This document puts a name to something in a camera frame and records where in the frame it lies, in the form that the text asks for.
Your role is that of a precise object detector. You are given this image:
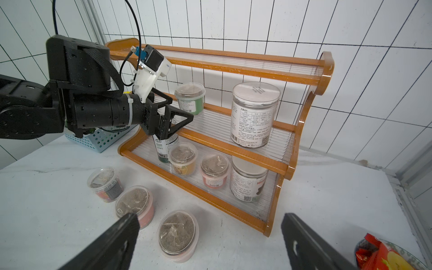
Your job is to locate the large white-lid can middle shelf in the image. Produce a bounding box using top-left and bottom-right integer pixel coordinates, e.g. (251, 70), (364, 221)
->
(231, 82), (280, 149)

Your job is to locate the red snack bowl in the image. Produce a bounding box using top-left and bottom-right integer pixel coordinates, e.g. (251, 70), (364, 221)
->
(354, 234), (428, 270)

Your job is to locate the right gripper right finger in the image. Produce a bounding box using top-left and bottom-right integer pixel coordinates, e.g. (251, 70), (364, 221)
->
(281, 213), (356, 270)

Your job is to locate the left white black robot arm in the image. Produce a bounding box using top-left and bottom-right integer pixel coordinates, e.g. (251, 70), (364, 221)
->
(1, 35), (194, 140)

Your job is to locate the white can bottom shelf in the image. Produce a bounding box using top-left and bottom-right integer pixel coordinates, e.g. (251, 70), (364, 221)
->
(229, 156), (269, 202)

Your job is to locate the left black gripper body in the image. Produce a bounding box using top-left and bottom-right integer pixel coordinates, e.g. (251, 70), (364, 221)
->
(72, 94), (160, 136)

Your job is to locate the blue plastic basket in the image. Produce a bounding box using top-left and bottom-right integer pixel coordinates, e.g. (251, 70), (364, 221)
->
(64, 125), (136, 153)

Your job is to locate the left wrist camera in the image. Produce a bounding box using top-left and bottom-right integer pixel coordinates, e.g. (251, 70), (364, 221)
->
(132, 45), (172, 104)

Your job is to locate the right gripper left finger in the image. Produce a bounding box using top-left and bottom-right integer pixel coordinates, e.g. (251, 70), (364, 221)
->
(61, 213), (140, 270)

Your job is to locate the seed jar dark label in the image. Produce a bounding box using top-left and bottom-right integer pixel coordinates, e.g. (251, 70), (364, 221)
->
(87, 166), (123, 203)

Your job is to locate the dark green bottle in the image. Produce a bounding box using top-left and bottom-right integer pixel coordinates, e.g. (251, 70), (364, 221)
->
(153, 134), (179, 163)

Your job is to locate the wooden three-tier shelf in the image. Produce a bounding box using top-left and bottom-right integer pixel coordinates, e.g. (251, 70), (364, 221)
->
(118, 46), (335, 236)

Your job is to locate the seed jar red label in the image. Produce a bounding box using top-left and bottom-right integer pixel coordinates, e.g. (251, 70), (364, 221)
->
(115, 185), (155, 229)
(157, 210), (199, 263)

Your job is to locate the small jar pink label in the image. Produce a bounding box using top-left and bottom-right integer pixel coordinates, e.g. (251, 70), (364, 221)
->
(200, 153), (230, 189)

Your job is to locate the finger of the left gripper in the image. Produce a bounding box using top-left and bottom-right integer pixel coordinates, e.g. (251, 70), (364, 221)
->
(150, 88), (173, 109)
(156, 106), (194, 140)

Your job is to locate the small jar yellow label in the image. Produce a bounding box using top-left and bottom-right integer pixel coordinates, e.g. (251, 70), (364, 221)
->
(168, 142), (198, 176)

